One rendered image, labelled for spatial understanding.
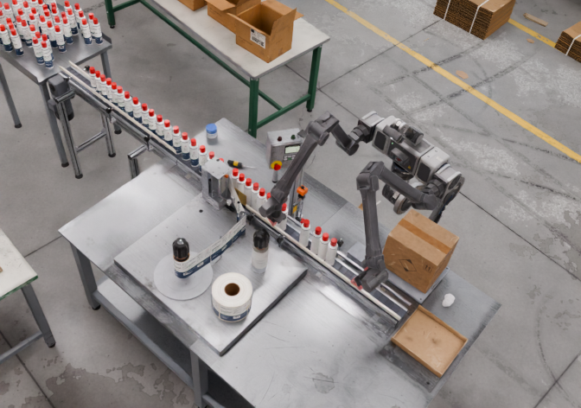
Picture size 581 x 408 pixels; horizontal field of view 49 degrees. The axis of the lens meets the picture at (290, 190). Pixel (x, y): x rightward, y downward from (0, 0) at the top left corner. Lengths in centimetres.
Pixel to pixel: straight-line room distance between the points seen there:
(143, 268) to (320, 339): 100
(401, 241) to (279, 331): 78
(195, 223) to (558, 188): 318
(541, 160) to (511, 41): 170
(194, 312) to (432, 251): 126
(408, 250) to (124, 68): 356
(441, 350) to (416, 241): 56
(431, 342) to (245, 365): 96
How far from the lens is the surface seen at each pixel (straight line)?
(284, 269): 344
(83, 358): 426
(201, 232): 358
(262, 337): 329
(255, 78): 471
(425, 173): 324
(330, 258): 342
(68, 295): 451
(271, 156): 326
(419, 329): 343
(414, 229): 343
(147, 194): 385
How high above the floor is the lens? 373
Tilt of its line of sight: 49 degrees down
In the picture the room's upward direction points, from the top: 7 degrees clockwise
